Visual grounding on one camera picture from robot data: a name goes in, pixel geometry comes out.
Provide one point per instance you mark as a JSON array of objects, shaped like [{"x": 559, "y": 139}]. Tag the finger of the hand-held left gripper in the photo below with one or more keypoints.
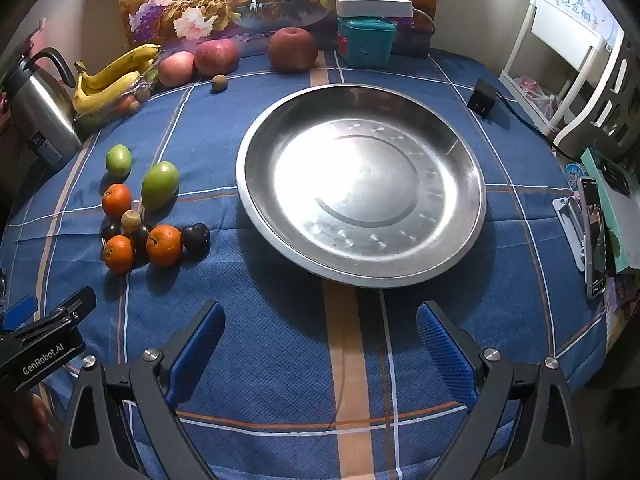
[
  {"x": 20, "y": 307},
  {"x": 77, "y": 305}
]

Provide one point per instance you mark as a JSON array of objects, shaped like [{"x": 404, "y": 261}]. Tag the smartphone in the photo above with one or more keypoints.
[{"x": 592, "y": 240}]

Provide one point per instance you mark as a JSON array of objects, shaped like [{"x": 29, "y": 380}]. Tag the teal plastic box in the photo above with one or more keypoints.
[{"x": 365, "y": 42}]

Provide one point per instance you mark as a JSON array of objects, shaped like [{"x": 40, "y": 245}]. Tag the small brown fruit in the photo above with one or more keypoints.
[
  {"x": 218, "y": 82},
  {"x": 131, "y": 220}
]

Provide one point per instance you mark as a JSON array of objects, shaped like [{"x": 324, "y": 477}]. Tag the white rack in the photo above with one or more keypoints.
[{"x": 540, "y": 40}]

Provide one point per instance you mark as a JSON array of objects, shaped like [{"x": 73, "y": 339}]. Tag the yellow banana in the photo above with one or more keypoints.
[
  {"x": 105, "y": 92},
  {"x": 147, "y": 66},
  {"x": 120, "y": 65}
]

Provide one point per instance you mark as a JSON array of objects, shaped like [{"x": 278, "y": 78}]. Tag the white power strip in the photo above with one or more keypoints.
[{"x": 375, "y": 6}]

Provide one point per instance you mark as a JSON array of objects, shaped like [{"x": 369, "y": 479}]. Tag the clear plastic fruit container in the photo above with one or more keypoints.
[{"x": 110, "y": 117}]

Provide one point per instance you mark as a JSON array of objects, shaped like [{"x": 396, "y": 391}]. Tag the pink apple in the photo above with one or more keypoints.
[{"x": 176, "y": 68}]

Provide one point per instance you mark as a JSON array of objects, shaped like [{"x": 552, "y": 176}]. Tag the blue round label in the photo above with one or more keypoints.
[{"x": 575, "y": 175}]

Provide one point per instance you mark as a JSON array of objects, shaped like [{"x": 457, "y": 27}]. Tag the small green mango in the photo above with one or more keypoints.
[{"x": 160, "y": 185}]

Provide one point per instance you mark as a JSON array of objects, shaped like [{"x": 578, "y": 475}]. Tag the white printed paper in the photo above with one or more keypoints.
[{"x": 575, "y": 5}]

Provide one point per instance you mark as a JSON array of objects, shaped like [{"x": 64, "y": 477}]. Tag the blue plaid tablecloth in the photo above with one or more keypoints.
[{"x": 300, "y": 360}]

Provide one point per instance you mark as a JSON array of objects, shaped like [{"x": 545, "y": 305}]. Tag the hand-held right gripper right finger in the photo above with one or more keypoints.
[{"x": 445, "y": 355}]

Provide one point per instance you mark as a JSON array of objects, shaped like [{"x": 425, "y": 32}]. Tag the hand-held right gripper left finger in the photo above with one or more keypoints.
[{"x": 200, "y": 355}]

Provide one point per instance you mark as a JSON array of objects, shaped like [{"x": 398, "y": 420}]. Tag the floral wall poster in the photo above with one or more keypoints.
[{"x": 225, "y": 0}]

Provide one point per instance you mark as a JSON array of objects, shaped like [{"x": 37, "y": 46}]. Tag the teal cardboard box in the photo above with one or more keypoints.
[{"x": 617, "y": 200}]

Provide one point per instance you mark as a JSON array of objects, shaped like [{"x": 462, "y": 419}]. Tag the dark red apple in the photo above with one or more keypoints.
[{"x": 292, "y": 50}]

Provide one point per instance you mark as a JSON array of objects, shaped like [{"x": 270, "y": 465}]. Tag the stainless steel kettle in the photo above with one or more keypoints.
[{"x": 40, "y": 105}]

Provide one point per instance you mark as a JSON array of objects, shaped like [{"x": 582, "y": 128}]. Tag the black power adapter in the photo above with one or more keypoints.
[{"x": 481, "y": 99}]

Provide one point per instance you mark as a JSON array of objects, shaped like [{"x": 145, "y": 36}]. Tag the dark plum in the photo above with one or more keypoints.
[
  {"x": 195, "y": 241},
  {"x": 140, "y": 237},
  {"x": 110, "y": 230}
]

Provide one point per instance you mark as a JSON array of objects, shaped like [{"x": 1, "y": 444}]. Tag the pink plastic bag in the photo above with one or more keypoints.
[{"x": 537, "y": 97}]

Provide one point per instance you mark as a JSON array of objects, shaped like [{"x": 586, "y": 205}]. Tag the white clip holder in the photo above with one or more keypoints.
[{"x": 570, "y": 230}]

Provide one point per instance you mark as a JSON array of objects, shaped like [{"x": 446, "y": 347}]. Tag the person's left hand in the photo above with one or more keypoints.
[{"x": 40, "y": 425}]

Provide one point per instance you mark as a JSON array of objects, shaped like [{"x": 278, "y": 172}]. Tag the tangerine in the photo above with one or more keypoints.
[
  {"x": 116, "y": 200},
  {"x": 119, "y": 253},
  {"x": 132, "y": 106},
  {"x": 163, "y": 245}
]

